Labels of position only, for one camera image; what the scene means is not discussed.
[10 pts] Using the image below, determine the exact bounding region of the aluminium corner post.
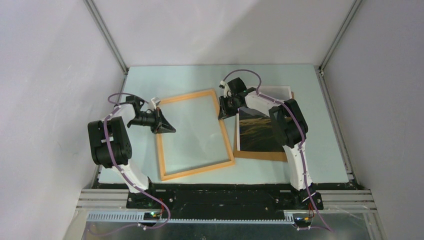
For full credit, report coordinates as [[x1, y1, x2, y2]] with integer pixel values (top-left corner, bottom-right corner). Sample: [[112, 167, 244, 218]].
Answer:
[[83, 0, 129, 75], [318, 0, 364, 72]]

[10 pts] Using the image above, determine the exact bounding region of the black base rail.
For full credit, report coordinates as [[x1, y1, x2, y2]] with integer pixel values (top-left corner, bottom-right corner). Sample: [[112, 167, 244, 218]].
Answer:
[[80, 182, 363, 222]]

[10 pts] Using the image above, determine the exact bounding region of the right aluminium corner post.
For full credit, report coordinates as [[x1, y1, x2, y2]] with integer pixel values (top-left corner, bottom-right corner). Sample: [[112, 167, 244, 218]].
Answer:
[[318, 0, 364, 72]]

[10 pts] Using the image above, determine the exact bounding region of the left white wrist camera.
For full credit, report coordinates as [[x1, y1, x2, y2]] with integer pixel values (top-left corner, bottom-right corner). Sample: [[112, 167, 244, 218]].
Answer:
[[148, 97, 161, 111]]

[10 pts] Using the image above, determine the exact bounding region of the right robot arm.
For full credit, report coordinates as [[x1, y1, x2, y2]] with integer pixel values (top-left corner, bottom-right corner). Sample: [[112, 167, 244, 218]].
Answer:
[[218, 77, 319, 209]]

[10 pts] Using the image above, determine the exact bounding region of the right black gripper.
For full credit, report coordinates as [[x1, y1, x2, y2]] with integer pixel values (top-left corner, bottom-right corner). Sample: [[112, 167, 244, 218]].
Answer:
[[218, 95, 240, 121]]

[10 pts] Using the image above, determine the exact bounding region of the landscape photo print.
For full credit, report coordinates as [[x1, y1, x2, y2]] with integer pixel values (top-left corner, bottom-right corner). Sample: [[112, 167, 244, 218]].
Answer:
[[235, 107, 284, 153]]

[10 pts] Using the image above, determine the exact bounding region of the aluminium frame front rail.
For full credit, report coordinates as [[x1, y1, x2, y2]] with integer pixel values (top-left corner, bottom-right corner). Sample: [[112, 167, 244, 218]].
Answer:
[[64, 184, 387, 240]]

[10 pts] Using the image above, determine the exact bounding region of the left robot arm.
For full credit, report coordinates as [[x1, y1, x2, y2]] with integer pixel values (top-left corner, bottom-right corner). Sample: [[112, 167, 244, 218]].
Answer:
[[87, 93, 176, 208]]

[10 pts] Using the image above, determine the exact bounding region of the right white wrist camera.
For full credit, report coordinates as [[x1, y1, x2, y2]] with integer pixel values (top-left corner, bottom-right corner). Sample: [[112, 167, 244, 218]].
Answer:
[[219, 80, 232, 98]]

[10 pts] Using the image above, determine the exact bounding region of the orange wooden picture frame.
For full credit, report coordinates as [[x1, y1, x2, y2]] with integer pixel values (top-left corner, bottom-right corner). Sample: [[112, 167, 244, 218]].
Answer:
[[154, 88, 236, 182]]

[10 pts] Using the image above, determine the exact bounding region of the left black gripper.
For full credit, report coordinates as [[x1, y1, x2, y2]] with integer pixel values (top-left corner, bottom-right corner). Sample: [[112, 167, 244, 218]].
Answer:
[[128, 107, 176, 135]]

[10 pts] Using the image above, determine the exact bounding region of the brown backing board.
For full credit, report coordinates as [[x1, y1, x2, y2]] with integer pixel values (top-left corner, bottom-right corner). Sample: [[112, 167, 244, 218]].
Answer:
[[232, 92, 295, 163]]

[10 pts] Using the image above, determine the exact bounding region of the left aluminium corner post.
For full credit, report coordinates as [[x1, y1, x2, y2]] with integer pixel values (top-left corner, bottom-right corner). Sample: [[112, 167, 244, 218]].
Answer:
[[83, 0, 129, 75]]

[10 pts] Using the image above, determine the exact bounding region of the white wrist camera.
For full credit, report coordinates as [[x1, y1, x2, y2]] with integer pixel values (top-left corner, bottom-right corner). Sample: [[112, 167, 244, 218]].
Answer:
[[148, 97, 161, 111], [219, 80, 232, 98]]

